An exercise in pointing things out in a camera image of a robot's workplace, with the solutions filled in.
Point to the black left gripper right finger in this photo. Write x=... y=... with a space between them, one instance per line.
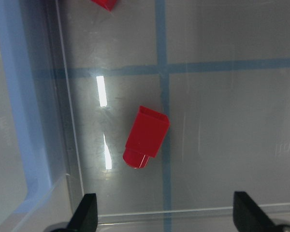
x=249 y=217

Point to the red plastic block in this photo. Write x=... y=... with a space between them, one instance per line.
x=145 y=138
x=106 y=4

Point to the clear plastic storage box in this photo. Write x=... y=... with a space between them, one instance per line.
x=218 y=69

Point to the blue plastic tray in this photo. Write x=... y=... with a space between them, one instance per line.
x=25 y=45

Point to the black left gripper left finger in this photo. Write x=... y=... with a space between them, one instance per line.
x=85 y=218

